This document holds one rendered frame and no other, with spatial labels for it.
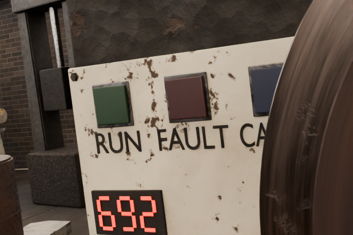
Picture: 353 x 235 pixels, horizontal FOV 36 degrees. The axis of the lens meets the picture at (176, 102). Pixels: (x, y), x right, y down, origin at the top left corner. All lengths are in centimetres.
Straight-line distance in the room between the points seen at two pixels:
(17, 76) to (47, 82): 303
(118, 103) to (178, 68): 7
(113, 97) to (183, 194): 11
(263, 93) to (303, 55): 15
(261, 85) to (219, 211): 12
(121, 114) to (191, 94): 8
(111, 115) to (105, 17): 10
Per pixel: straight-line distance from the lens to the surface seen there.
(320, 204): 29
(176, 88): 48
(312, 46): 30
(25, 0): 613
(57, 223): 480
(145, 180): 51
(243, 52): 45
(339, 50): 30
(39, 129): 620
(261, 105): 45
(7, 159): 309
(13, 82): 903
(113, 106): 51
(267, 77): 44
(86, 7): 56
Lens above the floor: 122
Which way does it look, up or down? 3 degrees down
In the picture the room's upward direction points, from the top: 7 degrees counter-clockwise
